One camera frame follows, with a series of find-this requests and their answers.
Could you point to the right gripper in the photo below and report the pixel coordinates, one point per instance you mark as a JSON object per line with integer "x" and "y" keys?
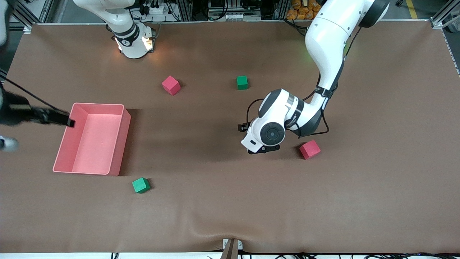
{"x": 15, "y": 113}

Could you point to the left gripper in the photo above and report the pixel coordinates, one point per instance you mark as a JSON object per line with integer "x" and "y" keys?
{"x": 240, "y": 127}

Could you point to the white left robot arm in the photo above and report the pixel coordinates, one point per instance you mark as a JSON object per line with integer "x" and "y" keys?
{"x": 327, "y": 39}

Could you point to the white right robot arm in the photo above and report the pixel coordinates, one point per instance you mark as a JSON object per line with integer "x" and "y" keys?
{"x": 133, "y": 43}

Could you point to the green foam cube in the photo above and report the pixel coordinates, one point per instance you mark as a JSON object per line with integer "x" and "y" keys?
{"x": 242, "y": 82}
{"x": 141, "y": 185}

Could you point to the pink plastic bin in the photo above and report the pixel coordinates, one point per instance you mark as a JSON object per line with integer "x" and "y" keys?
{"x": 93, "y": 144}

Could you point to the red foam cube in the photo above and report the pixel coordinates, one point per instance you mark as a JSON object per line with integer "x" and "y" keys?
{"x": 309, "y": 149}
{"x": 171, "y": 85}

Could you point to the brown table cover sheet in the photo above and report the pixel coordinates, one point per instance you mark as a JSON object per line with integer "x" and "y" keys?
{"x": 230, "y": 201}

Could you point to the grey terminal block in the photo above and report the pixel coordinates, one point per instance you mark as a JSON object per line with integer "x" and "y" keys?
{"x": 233, "y": 16}

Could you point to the orange snack bags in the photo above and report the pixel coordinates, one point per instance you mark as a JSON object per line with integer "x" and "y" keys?
{"x": 300, "y": 10}

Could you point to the white power strip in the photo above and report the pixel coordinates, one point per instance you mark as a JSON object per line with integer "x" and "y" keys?
{"x": 152, "y": 9}

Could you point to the aluminium frame post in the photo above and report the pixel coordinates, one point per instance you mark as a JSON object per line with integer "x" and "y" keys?
{"x": 28, "y": 14}
{"x": 444, "y": 16}

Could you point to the metal table edge bracket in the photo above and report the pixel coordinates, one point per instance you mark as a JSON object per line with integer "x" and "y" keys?
{"x": 231, "y": 248}

